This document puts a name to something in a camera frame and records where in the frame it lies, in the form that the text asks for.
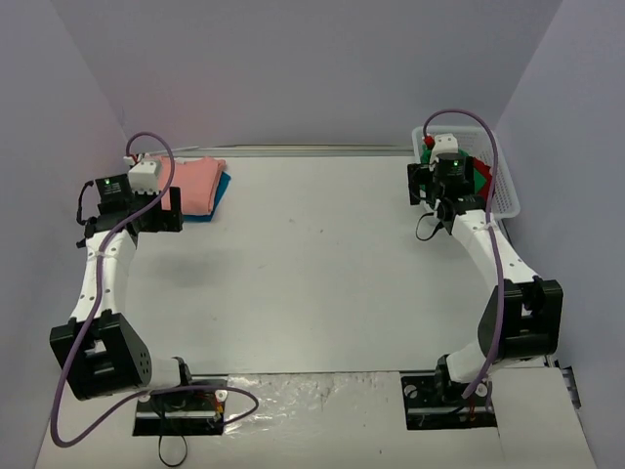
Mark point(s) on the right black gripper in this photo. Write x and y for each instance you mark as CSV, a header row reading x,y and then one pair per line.
x,y
415,184

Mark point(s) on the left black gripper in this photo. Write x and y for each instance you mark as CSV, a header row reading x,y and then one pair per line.
x,y
172,209

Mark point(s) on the green t shirt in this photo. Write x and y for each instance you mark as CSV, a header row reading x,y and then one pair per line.
x,y
426,153

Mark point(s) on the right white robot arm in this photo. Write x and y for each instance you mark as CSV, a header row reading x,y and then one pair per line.
x,y
522,318

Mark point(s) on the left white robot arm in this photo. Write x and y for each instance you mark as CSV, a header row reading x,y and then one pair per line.
x,y
100,351

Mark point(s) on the red t shirt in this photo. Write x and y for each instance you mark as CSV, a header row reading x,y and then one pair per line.
x,y
482,178

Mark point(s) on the white plastic basket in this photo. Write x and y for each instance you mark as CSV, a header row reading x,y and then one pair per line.
x,y
474,141

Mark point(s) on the blue folded t shirt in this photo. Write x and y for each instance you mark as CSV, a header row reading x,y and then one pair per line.
x,y
219,194

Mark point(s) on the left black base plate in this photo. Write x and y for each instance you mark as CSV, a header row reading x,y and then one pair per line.
x,y
196,413

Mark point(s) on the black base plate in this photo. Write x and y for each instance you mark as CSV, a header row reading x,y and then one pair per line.
x,y
425,409
196,413

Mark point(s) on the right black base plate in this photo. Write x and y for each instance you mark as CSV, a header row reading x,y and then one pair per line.
x,y
425,409

